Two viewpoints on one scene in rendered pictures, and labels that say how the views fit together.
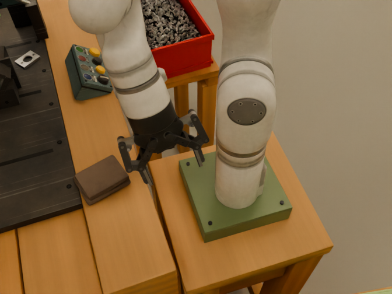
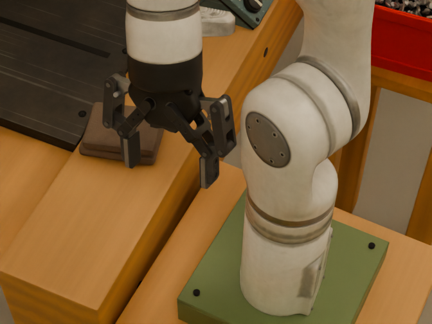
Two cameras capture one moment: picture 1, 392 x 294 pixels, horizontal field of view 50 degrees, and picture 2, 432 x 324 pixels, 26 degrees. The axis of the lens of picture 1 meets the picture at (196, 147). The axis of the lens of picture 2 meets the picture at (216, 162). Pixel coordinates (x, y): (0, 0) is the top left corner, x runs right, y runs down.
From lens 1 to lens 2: 45 cm
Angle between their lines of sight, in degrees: 26
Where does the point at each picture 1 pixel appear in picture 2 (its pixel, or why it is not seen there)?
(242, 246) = not seen: outside the picture
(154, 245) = (102, 261)
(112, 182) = not seen: hidden behind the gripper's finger
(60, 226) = (32, 155)
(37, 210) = (22, 115)
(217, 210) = (224, 285)
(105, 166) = not seen: hidden behind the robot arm
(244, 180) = (261, 258)
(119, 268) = (39, 252)
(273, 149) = (414, 279)
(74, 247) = (24, 191)
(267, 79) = (319, 112)
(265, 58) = (351, 84)
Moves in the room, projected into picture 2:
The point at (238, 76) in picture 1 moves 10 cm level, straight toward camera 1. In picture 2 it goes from (281, 82) to (193, 135)
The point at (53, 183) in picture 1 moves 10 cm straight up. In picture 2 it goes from (69, 96) to (59, 44)
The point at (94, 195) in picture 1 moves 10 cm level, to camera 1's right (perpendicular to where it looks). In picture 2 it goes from (90, 144) to (146, 189)
